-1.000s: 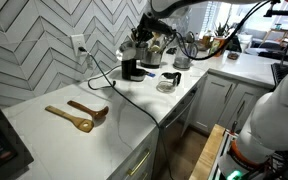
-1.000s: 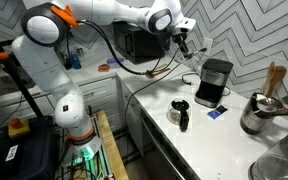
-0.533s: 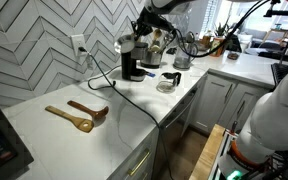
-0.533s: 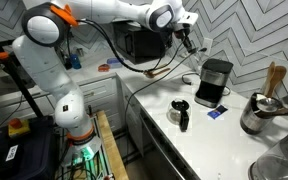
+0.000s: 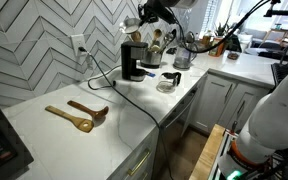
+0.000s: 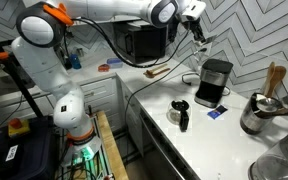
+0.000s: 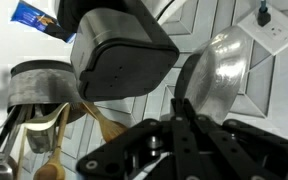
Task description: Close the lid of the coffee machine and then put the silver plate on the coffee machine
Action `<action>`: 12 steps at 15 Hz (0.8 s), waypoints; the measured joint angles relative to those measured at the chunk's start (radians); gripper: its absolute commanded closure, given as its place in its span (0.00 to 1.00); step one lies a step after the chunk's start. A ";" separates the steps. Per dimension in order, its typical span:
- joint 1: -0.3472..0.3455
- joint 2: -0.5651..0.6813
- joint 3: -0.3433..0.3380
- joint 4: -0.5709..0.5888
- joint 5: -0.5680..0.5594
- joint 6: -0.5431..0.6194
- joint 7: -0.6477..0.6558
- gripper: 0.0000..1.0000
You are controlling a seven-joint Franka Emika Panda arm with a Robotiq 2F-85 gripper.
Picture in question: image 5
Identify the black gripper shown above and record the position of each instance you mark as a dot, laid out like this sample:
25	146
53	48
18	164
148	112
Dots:
164	10

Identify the black silver coffee machine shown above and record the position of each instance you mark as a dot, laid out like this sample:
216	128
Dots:
132	60

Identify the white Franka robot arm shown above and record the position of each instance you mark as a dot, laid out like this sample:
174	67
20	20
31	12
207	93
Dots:
277	116

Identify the narrow wooden spatula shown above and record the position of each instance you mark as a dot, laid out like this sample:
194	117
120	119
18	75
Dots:
136	36

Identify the wooden spoon round head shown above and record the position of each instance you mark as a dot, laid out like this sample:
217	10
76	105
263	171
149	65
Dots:
157	34

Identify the metal scoop utensil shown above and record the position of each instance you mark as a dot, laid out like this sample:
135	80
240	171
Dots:
170	36

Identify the metal ladle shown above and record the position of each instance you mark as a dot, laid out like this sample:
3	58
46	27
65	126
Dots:
155	48

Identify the steel utensil holder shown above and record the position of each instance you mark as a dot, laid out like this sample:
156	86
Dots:
150	60

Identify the glass pitcher steel rim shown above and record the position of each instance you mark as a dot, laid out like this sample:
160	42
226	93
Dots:
184	58

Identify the blue packet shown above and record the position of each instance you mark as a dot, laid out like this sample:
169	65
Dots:
150	73

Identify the amber bottle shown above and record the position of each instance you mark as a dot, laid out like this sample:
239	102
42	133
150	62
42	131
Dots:
206	39

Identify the potted green plant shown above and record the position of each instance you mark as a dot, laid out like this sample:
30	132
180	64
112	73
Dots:
222	30

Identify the orange label canister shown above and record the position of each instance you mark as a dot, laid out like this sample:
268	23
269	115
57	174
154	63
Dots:
217	48

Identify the brown small dish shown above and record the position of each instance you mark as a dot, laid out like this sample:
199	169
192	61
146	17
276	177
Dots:
233	56

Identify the grey dishwasher front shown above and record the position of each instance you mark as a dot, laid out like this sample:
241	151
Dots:
180	108

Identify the dark wooden spoon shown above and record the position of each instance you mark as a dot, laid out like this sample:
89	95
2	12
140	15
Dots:
99	114

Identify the white door cabinet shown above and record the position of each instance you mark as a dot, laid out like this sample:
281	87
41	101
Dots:
214	100

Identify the light wooden slotted spatula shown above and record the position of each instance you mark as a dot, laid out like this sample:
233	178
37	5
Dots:
84	125

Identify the white counter base cabinet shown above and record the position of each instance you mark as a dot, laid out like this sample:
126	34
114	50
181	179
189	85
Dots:
134	156

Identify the black ridged device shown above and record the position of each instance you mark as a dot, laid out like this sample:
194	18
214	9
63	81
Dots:
280	73

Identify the wooden cart top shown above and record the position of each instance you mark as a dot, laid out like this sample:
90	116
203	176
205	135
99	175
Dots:
207	156

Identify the black microwave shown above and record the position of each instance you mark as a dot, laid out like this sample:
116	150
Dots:
0	146

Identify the white wall outlet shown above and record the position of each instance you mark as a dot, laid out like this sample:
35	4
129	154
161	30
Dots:
77	41

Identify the black camera boom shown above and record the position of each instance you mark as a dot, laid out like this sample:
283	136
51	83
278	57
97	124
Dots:
282	12

